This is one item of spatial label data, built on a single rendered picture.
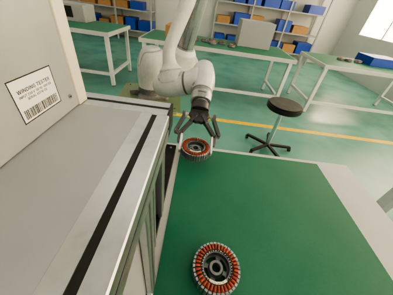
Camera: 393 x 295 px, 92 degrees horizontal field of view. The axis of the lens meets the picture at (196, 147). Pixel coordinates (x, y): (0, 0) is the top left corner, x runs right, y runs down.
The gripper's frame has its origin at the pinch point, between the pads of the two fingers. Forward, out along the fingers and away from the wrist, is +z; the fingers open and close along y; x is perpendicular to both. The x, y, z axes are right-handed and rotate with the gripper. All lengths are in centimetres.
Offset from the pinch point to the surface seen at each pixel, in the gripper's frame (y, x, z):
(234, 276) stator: 11.3, -18.0, 36.2
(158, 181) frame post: -8.5, -22.6, 18.0
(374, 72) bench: 242, 122, -193
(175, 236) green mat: -3.0, -9.9, 30.0
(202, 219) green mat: 4.1, -7.0, 25.0
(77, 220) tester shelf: -11, -50, 26
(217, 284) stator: 7.4, -18.6, 37.9
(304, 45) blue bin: 302, 324, -492
